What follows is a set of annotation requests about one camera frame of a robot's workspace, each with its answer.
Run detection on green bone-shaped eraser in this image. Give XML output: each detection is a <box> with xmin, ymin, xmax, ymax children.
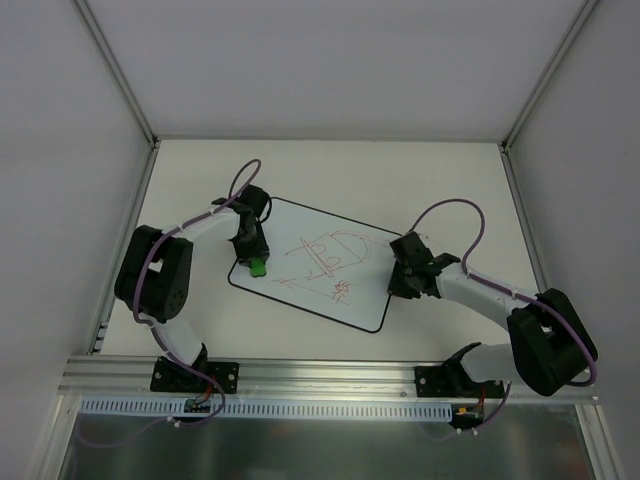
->
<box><xmin>249</xmin><ymin>257</ymin><xmax>267</xmax><ymax>278</ymax></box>

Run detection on white whiteboard black frame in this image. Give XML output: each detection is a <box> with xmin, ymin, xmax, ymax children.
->
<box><xmin>228</xmin><ymin>197</ymin><xmax>399</xmax><ymax>334</ymax></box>

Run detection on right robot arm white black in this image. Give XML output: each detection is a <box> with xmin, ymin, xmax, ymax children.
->
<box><xmin>388</xmin><ymin>232</ymin><xmax>598</xmax><ymax>397</ymax></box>

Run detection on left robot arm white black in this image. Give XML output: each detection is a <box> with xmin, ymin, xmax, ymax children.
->
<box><xmin>114</xmin><ymin>185</ymin><xmax>272</xmax><ymax>393</ymax></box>

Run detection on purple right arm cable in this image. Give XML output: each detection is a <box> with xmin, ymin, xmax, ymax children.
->
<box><xmin>412</xmin><ymin>197</ymin><xmax>600</xmax><ymax>436</ymax></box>

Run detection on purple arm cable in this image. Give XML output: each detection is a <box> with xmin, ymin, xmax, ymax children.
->
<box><xmin>412</xmin><ymin>197</ymin><xmax>600</xmax><ymax>436</ymax></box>
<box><xmin>130</xmin><ymin>158</ymin><xmax>264</xmax><ymax>417</ymax></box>

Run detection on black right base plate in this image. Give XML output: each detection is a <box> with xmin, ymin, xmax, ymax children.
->
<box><xmin>413</xmin><ymin>365</ymin><xmax>506</xmax><ymax>399</ymax></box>

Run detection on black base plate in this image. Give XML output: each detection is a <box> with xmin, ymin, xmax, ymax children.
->
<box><xmin>413</xmin><ymin>365</ymin><xmax>506</xmax><ymax>399</ymax></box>
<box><xmin>149</xmin><ymin>357</ymin><xmax>240</xmax><ymax>394</ymax></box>

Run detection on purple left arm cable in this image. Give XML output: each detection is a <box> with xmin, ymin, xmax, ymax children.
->
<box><xmin>130</xmin><ymin>158</ymin><xmax>264</xmax><ymax>417</ymax></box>

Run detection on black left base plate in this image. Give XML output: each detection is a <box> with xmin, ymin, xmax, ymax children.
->
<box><xmin>149</xmin><ymin>357</ymin><xmax>240</xmax><ymax>394</ymax></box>

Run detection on white slotted cable duct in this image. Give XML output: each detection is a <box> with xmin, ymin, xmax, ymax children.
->
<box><xmin>79</xmin><ymin>396</ymin><xmax>453</xmax><ymax>423</ymax></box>

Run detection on aluminium mounting rail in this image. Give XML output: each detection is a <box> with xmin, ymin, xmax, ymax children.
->
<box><xmin>58</xmin><ymin>353</ymin><xmax>601</xmax><ymax>403</ymax></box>

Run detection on left aluminium frame post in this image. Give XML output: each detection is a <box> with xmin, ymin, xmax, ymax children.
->
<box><xmin>71</xmin><ymin>1</ymin><xmax>159</xmax><ymax>355</ymax></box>

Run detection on aluminium frame post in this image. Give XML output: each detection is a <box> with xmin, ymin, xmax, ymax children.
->
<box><xmin>71</xmin><ymin>1</ymin><xmax>159</xmax><ymax>355</ymax></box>
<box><xmin>498</xmin><ymin>0</ymin><xmax>601</xmax><ymax>289</ymax></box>

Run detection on right aluminium frame post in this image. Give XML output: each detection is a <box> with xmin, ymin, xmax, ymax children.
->
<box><xmin>498</xmin><ymin>0</ymin><xmax>601</xmax><ymax>289</ymax></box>

